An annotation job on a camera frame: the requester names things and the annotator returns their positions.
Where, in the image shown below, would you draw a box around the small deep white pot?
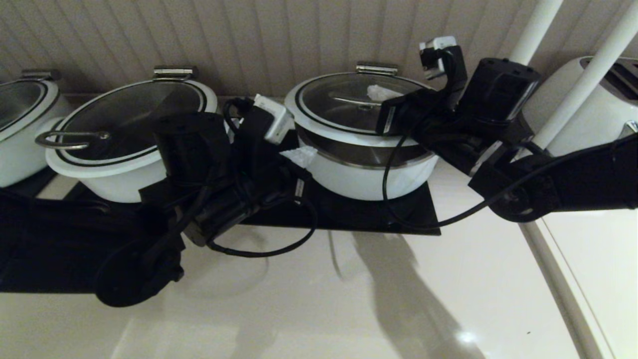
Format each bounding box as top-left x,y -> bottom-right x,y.
294,127 -> 439,201

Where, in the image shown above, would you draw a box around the wide white cooking pot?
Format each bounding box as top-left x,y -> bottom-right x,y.
45,95 -> 220,203
0,97 -> 75,189

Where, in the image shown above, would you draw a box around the glass lid white rim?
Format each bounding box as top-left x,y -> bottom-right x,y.
0,80 -> 63,145

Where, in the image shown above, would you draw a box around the large black induction cooktop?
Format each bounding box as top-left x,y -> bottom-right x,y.
65,130 -> 442,236

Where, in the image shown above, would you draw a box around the white slanted pole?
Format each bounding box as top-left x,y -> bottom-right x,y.
508,0 -> 564,65
531,0 -> 638,150

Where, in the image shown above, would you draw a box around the small black induction cooktop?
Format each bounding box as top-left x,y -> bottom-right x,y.
0,167 -> 58,197

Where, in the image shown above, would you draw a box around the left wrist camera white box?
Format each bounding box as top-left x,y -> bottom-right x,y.
224,95 -> 295,150

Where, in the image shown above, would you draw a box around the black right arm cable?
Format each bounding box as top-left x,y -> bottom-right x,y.
383,132 -> 638,231

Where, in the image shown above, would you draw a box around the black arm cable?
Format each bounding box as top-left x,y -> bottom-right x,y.
207,199 -> 318,258
383,132 -> 638,231

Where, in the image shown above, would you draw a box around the glass lid loop steel handle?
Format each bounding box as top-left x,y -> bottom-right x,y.
36,80 -> 218,179

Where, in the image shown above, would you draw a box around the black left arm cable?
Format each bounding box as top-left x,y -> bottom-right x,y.
207,199 -> 318,258

